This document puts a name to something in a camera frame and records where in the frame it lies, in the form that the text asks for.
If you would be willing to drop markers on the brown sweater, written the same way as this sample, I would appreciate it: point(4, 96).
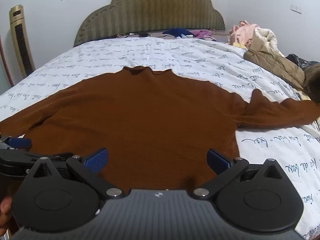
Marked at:
point(150, 120)

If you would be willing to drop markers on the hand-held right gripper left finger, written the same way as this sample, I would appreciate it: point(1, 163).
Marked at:
point(98, 161)

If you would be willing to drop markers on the gold tower air conditioner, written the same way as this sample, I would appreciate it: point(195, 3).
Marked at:
point(21, 42)

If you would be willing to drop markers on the white script-printed bedsheet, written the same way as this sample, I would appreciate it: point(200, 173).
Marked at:
point(200, 55)

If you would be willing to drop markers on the dark cloth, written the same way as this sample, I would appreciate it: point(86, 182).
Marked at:
point(298, 61)

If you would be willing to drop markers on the person's left hand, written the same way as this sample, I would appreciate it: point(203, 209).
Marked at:
point(4, 208)

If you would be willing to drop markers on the khaki padded jacket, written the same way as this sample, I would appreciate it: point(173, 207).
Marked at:
point(275, 66)

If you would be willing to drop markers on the olive striped padded headboard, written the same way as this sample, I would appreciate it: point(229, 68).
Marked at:
point(152, 12)

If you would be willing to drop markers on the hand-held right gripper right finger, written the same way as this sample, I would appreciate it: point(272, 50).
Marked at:
point(217, 161)

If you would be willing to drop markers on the cream quilted jacket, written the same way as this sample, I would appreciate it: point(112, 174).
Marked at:
point(265, 38)

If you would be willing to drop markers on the white wall switch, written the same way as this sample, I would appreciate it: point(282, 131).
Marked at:
point(296, 8)

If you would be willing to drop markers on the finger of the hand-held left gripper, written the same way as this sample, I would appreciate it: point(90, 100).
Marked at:
point(19, 143)

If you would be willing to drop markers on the pink clothes pile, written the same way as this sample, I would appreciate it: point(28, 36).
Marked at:
point(241, 33)

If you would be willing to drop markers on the dark blue garment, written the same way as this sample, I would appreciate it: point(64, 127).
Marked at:
point(176, 31)

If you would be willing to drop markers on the purple garment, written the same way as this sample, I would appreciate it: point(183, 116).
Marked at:
point(203, 33)

